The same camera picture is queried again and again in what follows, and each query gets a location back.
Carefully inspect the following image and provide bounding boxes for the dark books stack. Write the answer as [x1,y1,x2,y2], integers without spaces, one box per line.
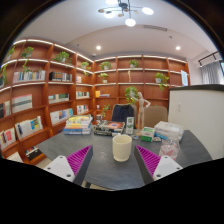
[94,120,125,136]

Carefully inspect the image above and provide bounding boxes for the beige chair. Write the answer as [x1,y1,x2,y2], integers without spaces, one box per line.
[144,106,168,127]

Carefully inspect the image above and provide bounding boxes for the hanging green potted plant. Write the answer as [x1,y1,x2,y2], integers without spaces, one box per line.
[125,86,138,105]

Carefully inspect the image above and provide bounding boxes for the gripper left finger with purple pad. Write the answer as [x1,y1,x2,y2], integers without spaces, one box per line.
[44,145,93,186]

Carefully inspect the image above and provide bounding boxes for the white tissue box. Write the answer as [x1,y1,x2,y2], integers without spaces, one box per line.
[154,121,184,140]

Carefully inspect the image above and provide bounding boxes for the ceiling chandelier lamp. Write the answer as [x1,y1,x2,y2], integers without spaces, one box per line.
[98,0,154,27]

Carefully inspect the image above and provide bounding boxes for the stack of colourful books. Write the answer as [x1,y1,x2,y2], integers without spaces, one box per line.
[64,115,92,135]

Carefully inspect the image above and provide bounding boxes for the dark blue office chair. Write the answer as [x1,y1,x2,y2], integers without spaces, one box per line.
[111,104,134,122]

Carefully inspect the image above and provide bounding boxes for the white counter partition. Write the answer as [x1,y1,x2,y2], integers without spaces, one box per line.
[168,84,224,159]

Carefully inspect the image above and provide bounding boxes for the wooden artist mannequin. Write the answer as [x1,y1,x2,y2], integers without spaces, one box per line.
[132,92,151,132]

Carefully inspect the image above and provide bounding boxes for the green white small box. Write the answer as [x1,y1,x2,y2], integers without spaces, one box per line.
[141,127,155,142]

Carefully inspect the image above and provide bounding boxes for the wooden wall bookshelf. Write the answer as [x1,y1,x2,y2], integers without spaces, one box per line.
[0,38,188,165]

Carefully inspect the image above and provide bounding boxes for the grey window curtain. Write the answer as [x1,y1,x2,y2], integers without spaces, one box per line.
[201,61,224,85]

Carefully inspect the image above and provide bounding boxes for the white green standing carton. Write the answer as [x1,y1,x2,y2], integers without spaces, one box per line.
[126,117,134,134]

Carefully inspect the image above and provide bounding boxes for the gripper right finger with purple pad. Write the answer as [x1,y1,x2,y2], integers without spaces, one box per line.
[134,145,182,184]

